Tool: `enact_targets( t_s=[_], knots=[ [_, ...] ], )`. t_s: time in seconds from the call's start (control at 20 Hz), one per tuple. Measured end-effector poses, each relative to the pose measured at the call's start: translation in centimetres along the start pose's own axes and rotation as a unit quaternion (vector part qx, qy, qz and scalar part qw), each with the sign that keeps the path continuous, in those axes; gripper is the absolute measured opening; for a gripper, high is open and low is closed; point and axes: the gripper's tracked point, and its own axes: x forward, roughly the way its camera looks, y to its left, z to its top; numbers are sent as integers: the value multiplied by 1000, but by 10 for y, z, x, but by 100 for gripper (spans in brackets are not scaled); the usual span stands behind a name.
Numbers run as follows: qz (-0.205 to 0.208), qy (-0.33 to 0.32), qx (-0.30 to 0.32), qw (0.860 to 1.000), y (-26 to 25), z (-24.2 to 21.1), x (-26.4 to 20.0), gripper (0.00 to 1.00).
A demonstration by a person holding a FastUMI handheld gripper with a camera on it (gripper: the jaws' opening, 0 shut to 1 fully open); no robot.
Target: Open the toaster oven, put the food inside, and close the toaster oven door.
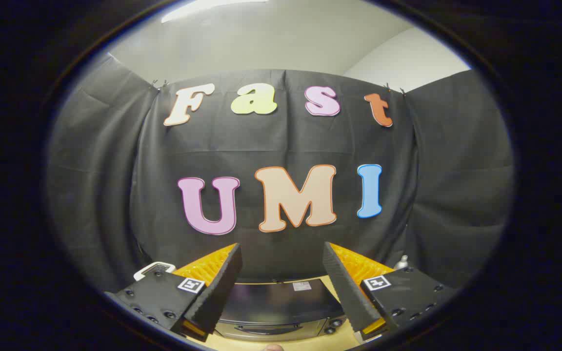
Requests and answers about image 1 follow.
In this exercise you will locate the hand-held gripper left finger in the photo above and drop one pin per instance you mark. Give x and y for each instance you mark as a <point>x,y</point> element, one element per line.
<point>217,292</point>

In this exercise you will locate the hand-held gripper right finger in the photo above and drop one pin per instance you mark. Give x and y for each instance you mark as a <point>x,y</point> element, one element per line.
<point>347,292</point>

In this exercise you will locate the black toaster oven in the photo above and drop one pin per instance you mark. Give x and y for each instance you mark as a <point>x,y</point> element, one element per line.
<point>276,302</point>

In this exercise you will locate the white bread toaster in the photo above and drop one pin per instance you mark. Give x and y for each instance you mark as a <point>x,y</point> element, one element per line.
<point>140,273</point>

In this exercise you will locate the clear bottle with red label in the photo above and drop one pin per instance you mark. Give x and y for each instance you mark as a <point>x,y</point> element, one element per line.
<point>401,263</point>

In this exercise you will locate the black backdrop cloth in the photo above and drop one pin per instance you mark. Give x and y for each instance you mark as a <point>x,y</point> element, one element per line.
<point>281,146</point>

